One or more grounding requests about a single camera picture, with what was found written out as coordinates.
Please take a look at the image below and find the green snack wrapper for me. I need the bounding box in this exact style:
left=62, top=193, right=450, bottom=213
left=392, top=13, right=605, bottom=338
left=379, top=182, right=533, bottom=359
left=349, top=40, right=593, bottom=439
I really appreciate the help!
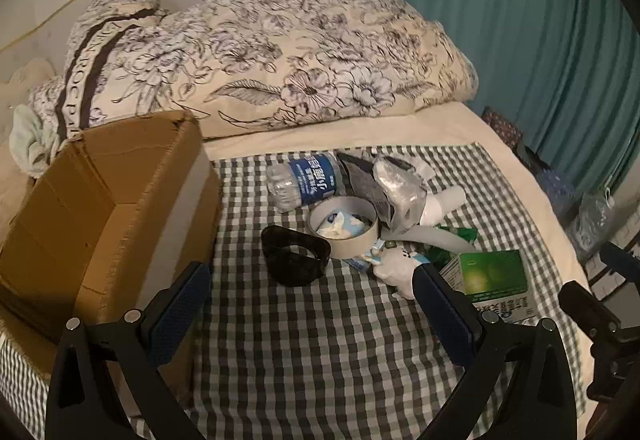
left=425, top=224, right=480, bottom=271

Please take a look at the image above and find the clear bottle with blue label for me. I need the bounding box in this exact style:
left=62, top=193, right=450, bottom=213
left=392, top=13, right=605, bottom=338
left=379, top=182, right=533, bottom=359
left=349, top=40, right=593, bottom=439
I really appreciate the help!
left=265, top=152, right=351, bottom=213

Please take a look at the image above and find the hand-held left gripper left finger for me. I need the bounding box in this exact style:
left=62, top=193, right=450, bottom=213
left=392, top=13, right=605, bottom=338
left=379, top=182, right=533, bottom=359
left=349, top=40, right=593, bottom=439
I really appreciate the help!
left=46, top=261, right=213, bottom=440

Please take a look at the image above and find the grey strap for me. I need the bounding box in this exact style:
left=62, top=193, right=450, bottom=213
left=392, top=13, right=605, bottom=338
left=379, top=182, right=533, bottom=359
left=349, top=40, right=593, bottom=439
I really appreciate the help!
left=380, top=225, right=473, bottom=253

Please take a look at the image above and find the green checked cloth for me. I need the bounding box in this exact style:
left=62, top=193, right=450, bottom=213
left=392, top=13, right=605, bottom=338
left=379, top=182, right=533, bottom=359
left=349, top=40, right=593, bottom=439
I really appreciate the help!
left=0, top=142, right=587, bottom=440

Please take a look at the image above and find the blue bag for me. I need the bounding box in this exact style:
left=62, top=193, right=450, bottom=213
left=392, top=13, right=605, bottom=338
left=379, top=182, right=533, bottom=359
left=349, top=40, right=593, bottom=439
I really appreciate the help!
left=537, top=167, right=581, bottom=221

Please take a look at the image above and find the cream bed sheet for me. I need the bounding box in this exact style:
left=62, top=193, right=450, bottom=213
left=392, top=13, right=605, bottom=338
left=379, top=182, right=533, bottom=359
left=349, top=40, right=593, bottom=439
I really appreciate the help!
left=202, top=100, right=591, bottom=283

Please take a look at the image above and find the green curtain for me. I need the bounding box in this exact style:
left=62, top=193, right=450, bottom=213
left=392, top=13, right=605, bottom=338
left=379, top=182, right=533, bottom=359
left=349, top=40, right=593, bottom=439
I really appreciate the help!
left=390, top=0, right=640, bottom=201

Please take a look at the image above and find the light blue tissue pack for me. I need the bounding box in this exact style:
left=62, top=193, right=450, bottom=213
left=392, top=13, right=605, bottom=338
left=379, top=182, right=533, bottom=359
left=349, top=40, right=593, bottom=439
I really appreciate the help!
left=317, top=212, right=373, bottom=238

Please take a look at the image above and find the brown cardboard box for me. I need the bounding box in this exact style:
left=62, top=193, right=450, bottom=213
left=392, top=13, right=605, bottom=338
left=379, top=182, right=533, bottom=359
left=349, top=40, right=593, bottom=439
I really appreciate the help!
left=0, top=110, right=223, bottom=401

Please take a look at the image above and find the black rubber ring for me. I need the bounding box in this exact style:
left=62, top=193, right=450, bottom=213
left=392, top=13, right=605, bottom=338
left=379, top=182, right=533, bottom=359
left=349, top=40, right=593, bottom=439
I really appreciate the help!
left=261, top=226, right=332, bottom=287

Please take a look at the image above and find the green carton box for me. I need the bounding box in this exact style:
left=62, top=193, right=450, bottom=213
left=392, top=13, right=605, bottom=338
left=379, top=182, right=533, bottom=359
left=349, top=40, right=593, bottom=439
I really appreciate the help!
left=439, top=249, right=543, bottom=325

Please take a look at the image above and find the clear plastic bag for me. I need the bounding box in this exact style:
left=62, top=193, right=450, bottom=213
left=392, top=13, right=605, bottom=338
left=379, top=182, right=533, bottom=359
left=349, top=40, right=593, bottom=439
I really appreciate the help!
left=570, top=192, right=618, bottom=261

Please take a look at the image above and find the dark patterned box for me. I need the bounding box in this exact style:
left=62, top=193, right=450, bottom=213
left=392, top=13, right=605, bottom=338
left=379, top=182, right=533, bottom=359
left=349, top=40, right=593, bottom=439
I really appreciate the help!
left=481, top=106, right=523, bottom=148

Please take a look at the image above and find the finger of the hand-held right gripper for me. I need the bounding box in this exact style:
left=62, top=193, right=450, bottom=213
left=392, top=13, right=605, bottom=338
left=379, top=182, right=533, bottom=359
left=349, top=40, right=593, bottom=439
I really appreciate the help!
left=558, top=280, right=622, bottom=347
left=601, top=241, right=640, bottom=278

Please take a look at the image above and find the floral cream duvet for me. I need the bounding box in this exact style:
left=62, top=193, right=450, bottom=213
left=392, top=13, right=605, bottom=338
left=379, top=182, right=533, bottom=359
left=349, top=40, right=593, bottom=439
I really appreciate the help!
left=27, top=0, right=478, bottom=141

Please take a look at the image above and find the wide tape roll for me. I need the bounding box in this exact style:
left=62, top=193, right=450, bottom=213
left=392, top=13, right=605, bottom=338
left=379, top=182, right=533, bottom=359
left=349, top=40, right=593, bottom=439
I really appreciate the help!
left=306, top=196, right=382, bottom=260

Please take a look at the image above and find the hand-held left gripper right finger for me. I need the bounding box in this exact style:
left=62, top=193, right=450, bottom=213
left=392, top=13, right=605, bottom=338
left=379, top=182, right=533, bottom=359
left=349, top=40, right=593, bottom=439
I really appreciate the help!
left=411, top=264, right=578, bottom=440

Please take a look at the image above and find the small blue white packet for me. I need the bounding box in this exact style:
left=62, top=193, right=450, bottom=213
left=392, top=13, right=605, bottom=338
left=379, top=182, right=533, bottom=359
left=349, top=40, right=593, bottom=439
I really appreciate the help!
left=344, top=240, right=388, bottom=275

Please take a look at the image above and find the black pouch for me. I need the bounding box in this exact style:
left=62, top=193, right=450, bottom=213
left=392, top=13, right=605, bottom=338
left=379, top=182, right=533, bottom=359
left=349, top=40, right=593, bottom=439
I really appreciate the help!
left=336, top=151, right=396, bottom=226

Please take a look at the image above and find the light green towel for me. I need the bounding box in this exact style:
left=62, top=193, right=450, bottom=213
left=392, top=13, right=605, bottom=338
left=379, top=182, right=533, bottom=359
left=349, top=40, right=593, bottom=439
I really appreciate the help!
left=10, top=105, right=68, bottom=178

